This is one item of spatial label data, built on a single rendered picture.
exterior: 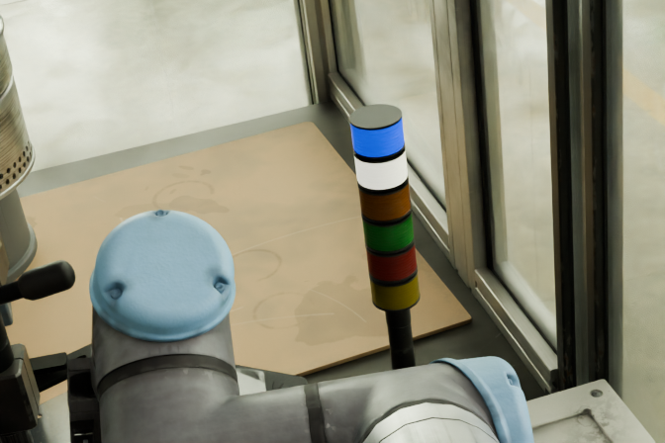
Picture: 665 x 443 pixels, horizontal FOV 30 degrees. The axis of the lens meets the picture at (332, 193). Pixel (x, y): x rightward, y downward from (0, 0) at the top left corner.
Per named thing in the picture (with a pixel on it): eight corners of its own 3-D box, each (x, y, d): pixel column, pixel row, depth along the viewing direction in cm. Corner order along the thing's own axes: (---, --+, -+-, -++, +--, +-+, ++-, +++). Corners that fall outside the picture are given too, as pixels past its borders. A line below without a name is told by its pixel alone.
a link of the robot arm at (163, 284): (94, 343, 62) (85, 198, 66) (92, 426, 71) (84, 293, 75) (250, 333, 63) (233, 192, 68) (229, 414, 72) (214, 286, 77)
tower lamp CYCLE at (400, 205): (401, 192, 113) (398, 163, 111) (419, 215, 109) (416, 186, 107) (354, 204, 112) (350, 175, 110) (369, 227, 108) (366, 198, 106)
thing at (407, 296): (411, 279, 117) (408, 252, 116) (427, 304, 114) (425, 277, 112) (365, 291, 117) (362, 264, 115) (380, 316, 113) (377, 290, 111)
